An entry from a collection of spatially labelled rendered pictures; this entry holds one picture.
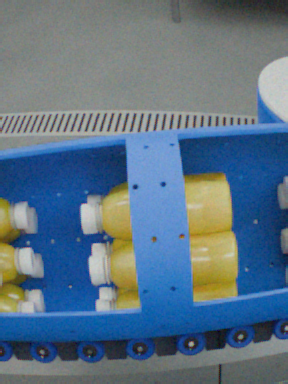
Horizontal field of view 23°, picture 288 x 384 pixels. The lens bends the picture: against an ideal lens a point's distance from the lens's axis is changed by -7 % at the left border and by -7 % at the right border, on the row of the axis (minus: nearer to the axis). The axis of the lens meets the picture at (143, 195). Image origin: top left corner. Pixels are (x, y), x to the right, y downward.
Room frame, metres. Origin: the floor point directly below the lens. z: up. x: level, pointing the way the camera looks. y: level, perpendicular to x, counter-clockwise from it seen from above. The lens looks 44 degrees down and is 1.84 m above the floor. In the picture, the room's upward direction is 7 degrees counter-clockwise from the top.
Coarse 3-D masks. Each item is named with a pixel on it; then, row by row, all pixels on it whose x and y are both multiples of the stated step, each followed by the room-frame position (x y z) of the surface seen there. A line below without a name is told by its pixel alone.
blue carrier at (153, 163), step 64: (192, 128) 0.77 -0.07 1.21; (256, 128) 0.74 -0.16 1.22; (0, 192) 0.83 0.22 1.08; (64, 192) 0.83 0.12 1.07; (256, 192) 0.81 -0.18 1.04; (64, 256) 0.77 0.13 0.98; (256, 256) 0.74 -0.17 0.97; (0, 320) 0.56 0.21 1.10; (64, 320) 0.55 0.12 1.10; (128, 320) 0.55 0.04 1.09; (192, 320) 0.55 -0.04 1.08; (256, 320) 0.55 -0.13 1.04
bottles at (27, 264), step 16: (32, 208) 0.80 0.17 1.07; (32, 224) 0.77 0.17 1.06; (0, 240) 0.76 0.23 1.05; (0, 256) 0.69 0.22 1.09; (16, 256) 0.69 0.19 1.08; (32, 256) 0.71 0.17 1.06; (16, 272) 0.68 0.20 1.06; (32, 272) 0.68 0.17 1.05; (0, 288) 0.67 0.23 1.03; (16, 288) 0.68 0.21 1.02; (208, 288) 0.61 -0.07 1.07; (224, 288) 0.60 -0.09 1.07; (0, 304) 0.61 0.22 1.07; (16, 304) 0.62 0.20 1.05; (32, 304) 0.62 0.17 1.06; (96, 304) 0.61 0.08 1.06; (112, 304) 0.61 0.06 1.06; (128, 304) 0.60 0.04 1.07
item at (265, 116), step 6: (258, 84) 1.12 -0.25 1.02; (258, 90) 1.10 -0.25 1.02; (258, 96) 1.08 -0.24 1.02; (258, 102) 1.08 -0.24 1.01; (258, 108) 1.08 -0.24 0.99; (264, 108) 1.04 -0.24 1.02; (258, 114) 1.08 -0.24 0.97; (264, 114) 1.04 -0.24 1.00; (270, 114) 1.02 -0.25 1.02; (258, 120) 1.08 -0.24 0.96; (264, 120) 1.04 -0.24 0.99; (270, 120) 1.02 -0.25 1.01; (276, 120) 1.00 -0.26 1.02; (264, 174) 1.04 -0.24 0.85
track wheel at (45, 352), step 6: (36, 342) 0.60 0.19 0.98; (42, 342) 0.60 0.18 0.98; (48, 342) 0.60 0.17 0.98; (30, 348) 0.59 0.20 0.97; (36, 348) 0.59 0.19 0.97; (42, 348) 0.59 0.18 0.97; (48, 348) 0.59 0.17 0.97; (54, 348) 0.59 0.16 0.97; (36, 354) 0.59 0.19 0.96; (42, 354) 0.59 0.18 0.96; (48, 354) 0.59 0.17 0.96; (54, 354) 0.59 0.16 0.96; (42, 360) 0.58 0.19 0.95; (48, 360) 0.58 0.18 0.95
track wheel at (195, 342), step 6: (180, 336) 0.59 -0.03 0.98; (186, 336) 0.59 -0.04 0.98; (192, 336) 0.59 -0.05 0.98; (198, 336) 0.59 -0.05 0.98; (204, 336) 0.59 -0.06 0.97; (180, 342) 0.58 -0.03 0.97; (186, 342) 0.58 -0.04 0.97; (192, 342) 0.58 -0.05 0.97; (198, 342) 0.58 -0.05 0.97; (204, 342) 0.58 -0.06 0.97; (180, 348) 0.58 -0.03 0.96; (186, 348) 0.58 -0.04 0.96; (192, 348) 0.58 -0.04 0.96; (198, 348) 0.57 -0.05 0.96; (186, 354) 0.57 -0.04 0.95; (192, 354) 0.57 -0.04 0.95
